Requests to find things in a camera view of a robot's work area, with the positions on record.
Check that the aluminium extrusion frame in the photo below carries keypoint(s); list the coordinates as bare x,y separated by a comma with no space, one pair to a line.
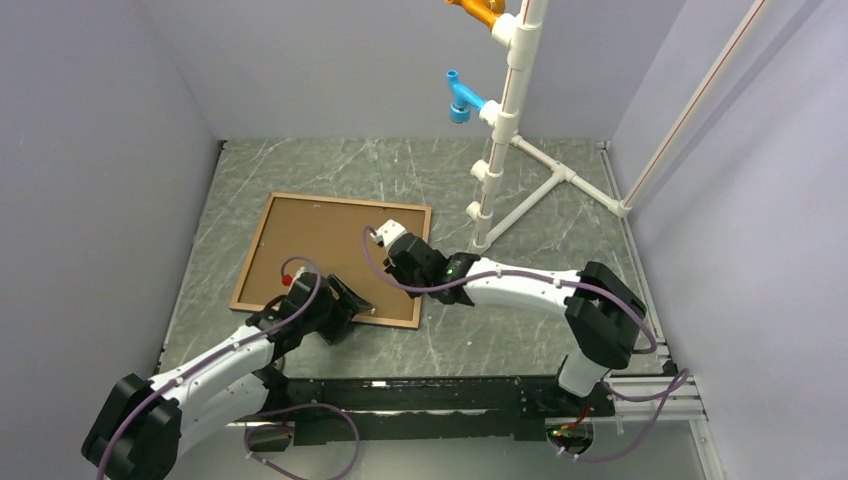
648,399

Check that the white PVC pipe stand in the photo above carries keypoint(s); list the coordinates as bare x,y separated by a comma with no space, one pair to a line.
573,68

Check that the orange pipe fitting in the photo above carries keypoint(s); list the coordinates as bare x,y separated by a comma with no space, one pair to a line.
485,11

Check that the blue pipe fitting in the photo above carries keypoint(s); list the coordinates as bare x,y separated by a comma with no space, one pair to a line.
464,99

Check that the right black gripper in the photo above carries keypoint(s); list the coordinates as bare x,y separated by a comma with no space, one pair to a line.
395,269

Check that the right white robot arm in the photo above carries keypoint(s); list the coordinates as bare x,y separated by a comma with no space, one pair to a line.
605,317

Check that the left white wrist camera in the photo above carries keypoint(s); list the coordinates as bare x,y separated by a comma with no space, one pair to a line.
289,279

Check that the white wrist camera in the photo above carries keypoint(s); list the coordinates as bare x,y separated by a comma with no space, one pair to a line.
289,279
388,233

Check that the white diagonal PVC pole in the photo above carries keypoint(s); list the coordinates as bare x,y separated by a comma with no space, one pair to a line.
629,201

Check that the blue picture frame with photo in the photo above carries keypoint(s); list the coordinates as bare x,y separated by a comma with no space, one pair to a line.
328,231

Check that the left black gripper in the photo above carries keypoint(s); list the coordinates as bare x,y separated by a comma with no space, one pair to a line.
339,325

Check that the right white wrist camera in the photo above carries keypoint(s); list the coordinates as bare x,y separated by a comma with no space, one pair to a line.
388,233

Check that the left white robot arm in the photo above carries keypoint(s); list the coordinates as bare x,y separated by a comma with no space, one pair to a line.
145,425

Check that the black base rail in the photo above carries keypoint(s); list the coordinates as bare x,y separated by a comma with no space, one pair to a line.
523,408

